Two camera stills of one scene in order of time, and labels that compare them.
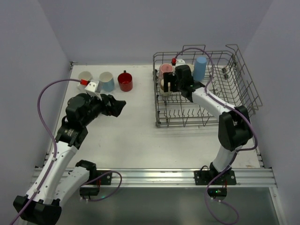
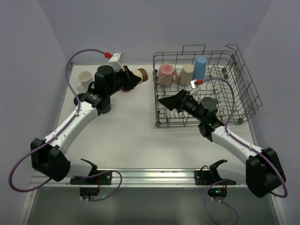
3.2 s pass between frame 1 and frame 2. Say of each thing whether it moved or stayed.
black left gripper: moved
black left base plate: stayed
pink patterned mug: stayed
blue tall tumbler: stayed
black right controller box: stayed
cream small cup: moved
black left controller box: stayed
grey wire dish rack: stayed
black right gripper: moved
